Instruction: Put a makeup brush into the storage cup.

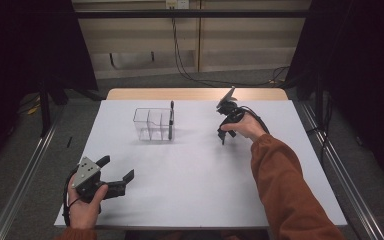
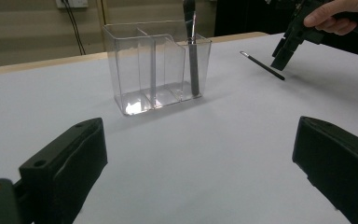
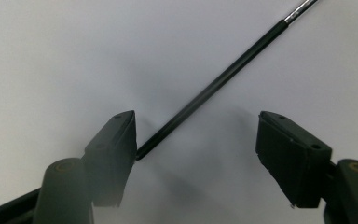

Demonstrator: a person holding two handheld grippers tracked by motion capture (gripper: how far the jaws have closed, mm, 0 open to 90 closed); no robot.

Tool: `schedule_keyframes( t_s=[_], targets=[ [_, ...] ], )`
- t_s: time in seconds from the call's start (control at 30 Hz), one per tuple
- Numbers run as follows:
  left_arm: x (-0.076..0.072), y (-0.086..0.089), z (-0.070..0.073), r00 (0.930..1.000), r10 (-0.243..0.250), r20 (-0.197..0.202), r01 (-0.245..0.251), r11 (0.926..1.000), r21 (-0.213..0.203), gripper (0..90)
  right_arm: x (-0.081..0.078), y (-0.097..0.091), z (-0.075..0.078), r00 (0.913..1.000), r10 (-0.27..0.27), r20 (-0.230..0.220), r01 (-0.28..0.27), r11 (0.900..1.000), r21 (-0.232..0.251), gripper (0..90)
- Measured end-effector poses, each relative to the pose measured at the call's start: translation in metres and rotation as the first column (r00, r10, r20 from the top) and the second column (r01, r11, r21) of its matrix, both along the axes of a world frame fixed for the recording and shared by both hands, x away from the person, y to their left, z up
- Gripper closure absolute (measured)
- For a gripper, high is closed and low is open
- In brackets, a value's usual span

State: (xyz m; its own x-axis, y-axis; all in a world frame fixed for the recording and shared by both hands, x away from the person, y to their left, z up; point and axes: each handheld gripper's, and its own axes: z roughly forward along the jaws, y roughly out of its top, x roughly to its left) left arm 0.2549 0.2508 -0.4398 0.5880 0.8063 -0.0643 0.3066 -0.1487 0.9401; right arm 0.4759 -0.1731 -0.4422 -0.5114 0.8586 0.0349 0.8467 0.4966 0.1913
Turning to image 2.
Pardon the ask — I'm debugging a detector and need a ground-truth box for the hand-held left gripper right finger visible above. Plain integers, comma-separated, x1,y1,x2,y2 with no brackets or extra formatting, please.
292,116,358,224

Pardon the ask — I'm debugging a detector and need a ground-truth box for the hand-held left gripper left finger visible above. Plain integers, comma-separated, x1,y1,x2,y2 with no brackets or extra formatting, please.
18,117,109,224

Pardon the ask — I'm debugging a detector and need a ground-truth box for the thin black eyeliner brush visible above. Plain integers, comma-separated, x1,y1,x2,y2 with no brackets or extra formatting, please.
239,50,286,81

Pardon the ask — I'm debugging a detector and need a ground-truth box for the black marker pen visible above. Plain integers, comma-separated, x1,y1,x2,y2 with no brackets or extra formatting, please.
182,0,200,98

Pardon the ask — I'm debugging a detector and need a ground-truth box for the clear plastic organizer box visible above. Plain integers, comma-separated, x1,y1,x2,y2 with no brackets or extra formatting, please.
102,20,213,117

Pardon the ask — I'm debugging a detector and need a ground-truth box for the black curtain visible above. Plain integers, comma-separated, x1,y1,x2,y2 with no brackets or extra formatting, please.
213,0,358,61

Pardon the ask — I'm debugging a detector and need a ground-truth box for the wooden table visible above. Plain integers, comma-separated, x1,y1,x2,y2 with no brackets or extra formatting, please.
0,31,269,77

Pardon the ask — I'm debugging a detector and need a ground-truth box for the black wall cable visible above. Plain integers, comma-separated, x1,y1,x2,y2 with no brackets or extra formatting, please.
62,0,87,56

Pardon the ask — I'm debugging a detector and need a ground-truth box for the white wall outlet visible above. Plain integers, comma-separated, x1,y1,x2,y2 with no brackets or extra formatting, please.
55,0,90,9

